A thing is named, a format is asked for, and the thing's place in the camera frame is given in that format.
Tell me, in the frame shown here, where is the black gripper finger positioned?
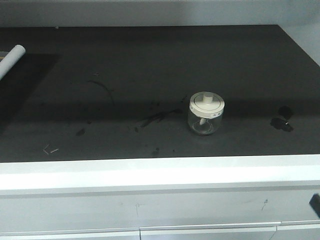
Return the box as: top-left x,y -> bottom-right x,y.
309,193 -> 320,217

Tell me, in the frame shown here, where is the glass jar with white lid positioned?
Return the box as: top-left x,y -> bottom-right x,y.
187,91 -> 225,136

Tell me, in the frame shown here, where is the rolled white poster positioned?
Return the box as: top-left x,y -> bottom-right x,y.
0,44 -> 26,80

